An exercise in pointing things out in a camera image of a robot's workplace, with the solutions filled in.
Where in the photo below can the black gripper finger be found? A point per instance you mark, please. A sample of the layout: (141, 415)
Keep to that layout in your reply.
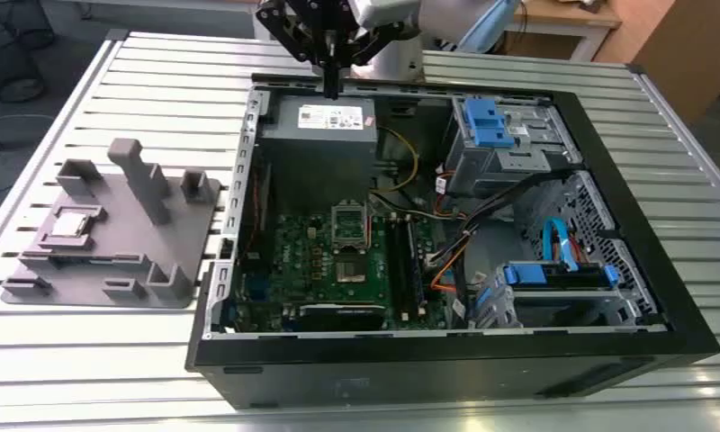
(378, 45)
(282, 31)

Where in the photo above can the silver CPU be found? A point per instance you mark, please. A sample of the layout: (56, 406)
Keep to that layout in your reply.
(71, 225)

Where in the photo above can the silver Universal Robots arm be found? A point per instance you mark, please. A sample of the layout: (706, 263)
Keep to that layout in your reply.
(399, 54)

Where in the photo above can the CPU socket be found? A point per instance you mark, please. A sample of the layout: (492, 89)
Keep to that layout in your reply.
(354, 271)

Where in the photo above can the grey power supply unit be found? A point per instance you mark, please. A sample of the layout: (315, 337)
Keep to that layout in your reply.
(312, 166)

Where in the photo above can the silver drive cage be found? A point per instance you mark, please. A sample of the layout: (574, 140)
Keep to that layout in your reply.
(516, 166)

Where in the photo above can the thin metal locking lever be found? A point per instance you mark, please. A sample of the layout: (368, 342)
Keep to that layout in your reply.
(370, 229)

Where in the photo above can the black RAM slot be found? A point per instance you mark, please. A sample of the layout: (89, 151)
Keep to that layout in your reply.
(400, 270)
(410, 270)
(394, 270)
(416, 274)

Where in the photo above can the wooden cabinet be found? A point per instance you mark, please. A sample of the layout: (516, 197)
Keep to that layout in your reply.
(685, 45)

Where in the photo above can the grey parts rack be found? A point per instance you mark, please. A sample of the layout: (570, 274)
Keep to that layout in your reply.
(125, 234)

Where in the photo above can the green motherboard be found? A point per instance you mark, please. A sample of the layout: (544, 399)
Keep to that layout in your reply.
(300, 279)

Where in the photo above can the hard disk in blue carrier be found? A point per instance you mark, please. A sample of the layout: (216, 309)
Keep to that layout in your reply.
(570, 276)

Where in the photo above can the graphics card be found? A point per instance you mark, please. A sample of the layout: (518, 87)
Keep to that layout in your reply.
(336, 317)

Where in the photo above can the green RAM stick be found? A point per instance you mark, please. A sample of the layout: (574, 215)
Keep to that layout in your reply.
(72, 260)

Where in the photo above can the silver disk bay cage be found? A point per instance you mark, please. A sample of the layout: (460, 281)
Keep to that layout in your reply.
(576, 306)

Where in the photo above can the black open PC case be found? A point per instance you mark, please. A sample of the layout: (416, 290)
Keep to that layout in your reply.
(396, 373)

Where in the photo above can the blue plastic drive bracket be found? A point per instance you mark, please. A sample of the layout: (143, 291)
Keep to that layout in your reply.
(486, 121)

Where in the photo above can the blue plastic rail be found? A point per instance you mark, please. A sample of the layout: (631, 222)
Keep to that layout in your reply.
(479, 310)

